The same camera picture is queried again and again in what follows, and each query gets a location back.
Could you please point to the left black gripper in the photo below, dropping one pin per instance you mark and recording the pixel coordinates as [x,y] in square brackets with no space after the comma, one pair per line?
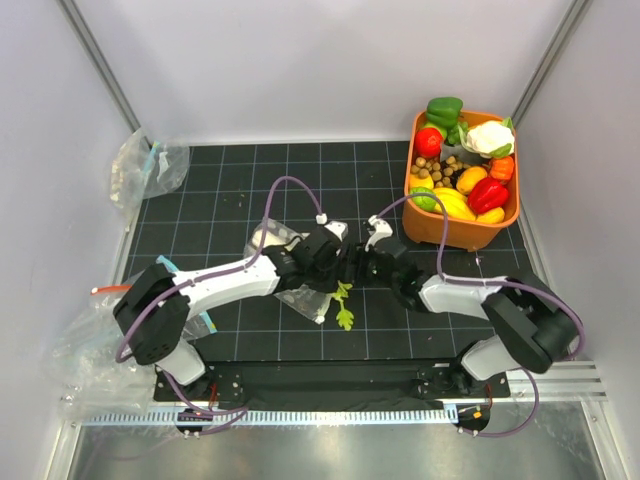
[331,284]

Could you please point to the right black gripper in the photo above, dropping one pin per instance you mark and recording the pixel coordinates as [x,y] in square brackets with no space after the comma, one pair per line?
[358,258]

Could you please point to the clear polka dot zip bag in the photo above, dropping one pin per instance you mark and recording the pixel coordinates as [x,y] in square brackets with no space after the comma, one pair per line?
[307,302]

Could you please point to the green celery stalk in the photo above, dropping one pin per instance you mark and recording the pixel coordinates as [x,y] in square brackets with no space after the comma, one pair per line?
[344,317]

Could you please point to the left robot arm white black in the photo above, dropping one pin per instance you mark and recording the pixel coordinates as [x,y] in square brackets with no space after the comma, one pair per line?
[153,312]

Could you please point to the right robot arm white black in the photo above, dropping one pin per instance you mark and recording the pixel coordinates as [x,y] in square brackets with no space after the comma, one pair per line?
[533,328]

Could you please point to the clear bag blue zipper back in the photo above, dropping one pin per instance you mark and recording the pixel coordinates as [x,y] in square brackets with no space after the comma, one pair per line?
[141,171]

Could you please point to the clear bag orange zipper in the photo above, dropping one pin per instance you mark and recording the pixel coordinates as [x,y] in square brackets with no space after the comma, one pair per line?
[82,362]

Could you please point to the orange plastic bin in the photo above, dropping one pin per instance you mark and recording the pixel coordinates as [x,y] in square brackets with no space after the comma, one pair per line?
[426,227]

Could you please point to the green lime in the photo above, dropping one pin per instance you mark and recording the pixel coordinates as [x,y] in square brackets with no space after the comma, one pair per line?
[424,198]

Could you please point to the yellow banana bunch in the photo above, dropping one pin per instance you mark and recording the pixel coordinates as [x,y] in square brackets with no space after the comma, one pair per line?
[455,204]

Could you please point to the yellow orange mango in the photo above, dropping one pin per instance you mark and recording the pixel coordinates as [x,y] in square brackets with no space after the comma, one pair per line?
[470,178]

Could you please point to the red bell pepper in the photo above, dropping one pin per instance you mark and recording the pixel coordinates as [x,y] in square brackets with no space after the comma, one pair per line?
[487,195]

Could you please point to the yellow lemon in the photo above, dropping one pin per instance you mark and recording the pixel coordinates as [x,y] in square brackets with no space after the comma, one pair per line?
[492,217]

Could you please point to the red tomato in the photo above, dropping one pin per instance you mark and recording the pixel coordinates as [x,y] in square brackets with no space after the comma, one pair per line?
[427,142]

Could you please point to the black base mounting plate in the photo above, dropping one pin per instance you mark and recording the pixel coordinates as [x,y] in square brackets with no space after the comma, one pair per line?
[340,385]

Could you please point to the small orange pumpkin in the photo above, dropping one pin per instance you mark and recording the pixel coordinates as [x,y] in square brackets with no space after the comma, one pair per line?
[502,169]

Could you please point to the green bell pepper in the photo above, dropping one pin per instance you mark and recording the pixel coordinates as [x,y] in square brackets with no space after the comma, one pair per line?
[444,111]

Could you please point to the white cauliflower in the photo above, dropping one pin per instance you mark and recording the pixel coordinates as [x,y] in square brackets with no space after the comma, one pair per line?
[491,139]

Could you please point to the aluminium extrusion bar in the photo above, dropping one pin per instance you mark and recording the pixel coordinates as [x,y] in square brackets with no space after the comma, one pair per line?
[571,381]

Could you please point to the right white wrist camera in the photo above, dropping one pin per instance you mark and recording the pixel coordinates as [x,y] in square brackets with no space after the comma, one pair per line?
[378,229]

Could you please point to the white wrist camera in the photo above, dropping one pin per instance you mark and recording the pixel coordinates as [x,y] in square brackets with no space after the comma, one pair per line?
[378,229]
[338,229]

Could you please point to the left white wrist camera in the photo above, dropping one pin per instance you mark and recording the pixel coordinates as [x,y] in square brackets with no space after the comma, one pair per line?
[338,229]

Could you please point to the slotted cable duct rail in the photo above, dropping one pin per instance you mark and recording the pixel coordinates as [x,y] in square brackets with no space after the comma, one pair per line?
[176,416]

